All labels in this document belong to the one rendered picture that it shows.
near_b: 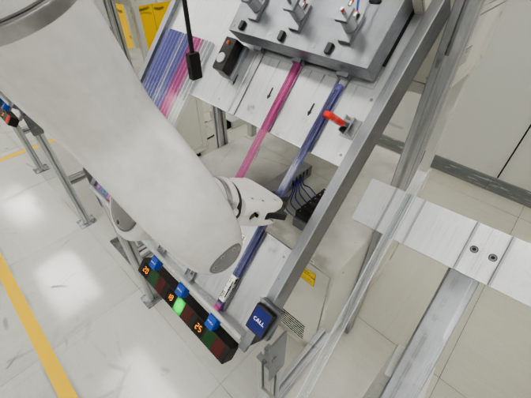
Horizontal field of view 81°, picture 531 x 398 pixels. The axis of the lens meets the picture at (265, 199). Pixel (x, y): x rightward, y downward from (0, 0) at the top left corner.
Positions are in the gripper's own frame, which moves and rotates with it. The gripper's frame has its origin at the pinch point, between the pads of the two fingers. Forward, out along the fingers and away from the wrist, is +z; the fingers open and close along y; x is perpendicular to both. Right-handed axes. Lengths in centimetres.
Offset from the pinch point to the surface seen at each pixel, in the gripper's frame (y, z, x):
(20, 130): 205, 22, 58
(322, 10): 7.4, 0.8, -35.1
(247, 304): -5.1, -2.6, 20.7
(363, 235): -8.5, 42.0, 7.9
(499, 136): -19, 180, -50
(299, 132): 3.3, 3.3, -13.8
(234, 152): 53, 45, 6
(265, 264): -4.1, -1.1, 11.9
